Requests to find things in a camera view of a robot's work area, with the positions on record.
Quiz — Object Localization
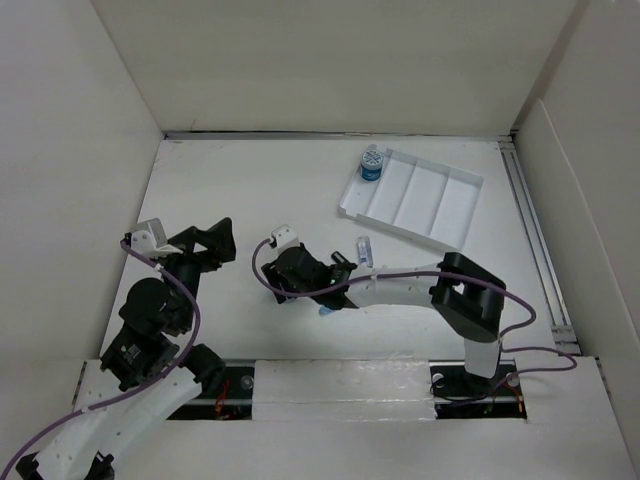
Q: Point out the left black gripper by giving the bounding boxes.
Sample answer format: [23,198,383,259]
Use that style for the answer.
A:
[159,216,235,330]

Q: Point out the white blue glue tube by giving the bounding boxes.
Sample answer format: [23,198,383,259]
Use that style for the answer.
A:
[356,236,374,268]

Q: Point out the blue black highlighter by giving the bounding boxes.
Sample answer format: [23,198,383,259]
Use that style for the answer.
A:
[331,251,348,265]

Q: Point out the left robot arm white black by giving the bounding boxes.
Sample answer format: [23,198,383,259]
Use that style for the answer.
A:
[13,218,236,479]

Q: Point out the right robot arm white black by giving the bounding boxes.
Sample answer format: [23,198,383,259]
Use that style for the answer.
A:
[252,243,506,403]

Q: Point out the white foam block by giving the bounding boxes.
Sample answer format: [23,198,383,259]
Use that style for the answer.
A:
[252,359,436,423]

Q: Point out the white divided organizer tray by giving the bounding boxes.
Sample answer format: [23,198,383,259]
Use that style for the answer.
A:
[338,145,484,251]

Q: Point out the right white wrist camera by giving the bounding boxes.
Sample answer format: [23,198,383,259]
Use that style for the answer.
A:
[270,224,299,249]

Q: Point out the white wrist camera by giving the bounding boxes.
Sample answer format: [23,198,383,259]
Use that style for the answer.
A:
[270,224,299,249]
[129,218,168,256]

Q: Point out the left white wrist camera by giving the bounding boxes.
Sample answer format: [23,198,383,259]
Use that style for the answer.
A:
[129,218,168,256]

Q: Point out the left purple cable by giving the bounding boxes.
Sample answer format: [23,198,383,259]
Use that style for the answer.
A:
[9,239,204,461]

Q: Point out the back aluminium rail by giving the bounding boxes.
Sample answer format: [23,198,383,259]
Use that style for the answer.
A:
[164,130,513,142]

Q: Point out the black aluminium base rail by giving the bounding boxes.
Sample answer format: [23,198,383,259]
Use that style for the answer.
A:
[171,358,527,421]

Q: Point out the right aluminium side rail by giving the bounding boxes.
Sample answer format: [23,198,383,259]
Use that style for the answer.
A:
[499,140,582,356]

